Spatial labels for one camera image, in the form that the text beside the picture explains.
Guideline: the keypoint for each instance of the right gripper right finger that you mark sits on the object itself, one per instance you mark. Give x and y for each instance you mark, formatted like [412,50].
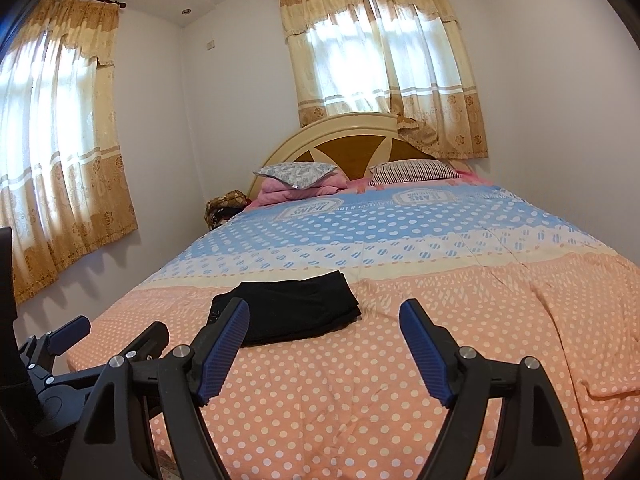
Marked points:
[533,438]

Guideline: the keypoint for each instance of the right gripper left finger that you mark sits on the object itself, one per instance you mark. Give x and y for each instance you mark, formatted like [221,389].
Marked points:
[112,439]

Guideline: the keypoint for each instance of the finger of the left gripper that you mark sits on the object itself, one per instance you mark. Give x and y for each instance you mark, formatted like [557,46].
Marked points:
[65,337]
[148,345]

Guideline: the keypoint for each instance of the black pants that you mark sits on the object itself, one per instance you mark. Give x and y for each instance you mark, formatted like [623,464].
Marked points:
[286,311]

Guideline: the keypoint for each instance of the beige curtain side window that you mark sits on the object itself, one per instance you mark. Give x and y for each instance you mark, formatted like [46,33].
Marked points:
[64,191]

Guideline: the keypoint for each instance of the polka dot bed quilt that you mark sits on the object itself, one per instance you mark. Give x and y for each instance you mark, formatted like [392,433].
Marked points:
[503,276]

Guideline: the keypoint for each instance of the folded pink blanket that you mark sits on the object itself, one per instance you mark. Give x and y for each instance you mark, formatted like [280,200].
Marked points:
[273,192]

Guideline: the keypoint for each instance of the grey patterned pillow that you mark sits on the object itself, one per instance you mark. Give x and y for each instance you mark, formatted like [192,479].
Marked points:
[299,175]

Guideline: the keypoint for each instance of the cream wooden headboard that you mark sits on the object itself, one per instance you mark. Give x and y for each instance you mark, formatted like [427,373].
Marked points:
[354,142]

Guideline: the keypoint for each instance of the striped pillow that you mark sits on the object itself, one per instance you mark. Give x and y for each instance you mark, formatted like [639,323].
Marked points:
[411,170]

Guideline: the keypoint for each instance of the beige curtain behind headboard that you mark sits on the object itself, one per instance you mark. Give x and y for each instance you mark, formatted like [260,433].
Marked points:
[403,58]

